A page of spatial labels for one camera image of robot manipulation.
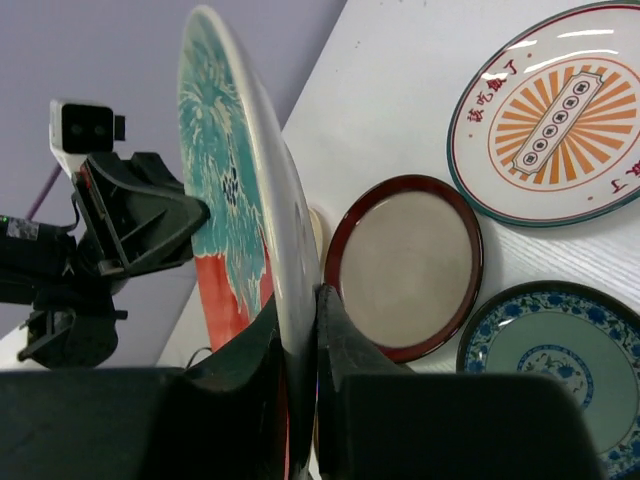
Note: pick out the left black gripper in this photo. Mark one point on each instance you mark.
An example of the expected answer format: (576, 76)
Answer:
(138, 218)

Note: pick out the dark red rimmed beige plate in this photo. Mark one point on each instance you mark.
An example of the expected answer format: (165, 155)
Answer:
(407, 261)

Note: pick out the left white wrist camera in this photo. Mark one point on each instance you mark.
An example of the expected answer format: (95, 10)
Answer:
(78, 128)

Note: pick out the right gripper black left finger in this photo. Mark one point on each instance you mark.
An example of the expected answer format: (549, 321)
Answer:
(223, 418)

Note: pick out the red teal floral plate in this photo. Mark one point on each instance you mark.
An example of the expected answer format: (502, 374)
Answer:
(258, 244)

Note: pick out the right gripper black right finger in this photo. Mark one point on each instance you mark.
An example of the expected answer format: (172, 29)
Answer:
(379, 420)

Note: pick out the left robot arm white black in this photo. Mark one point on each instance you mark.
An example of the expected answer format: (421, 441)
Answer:
(73, 321)

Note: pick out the blue white floral small plate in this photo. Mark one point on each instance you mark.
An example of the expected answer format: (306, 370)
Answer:
(583, 338)

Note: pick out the cream translucent plate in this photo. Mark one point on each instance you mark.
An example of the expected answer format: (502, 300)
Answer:
(320, 236)

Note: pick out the white plate orange sunburst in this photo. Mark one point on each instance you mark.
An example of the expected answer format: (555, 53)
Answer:
(546, 133)

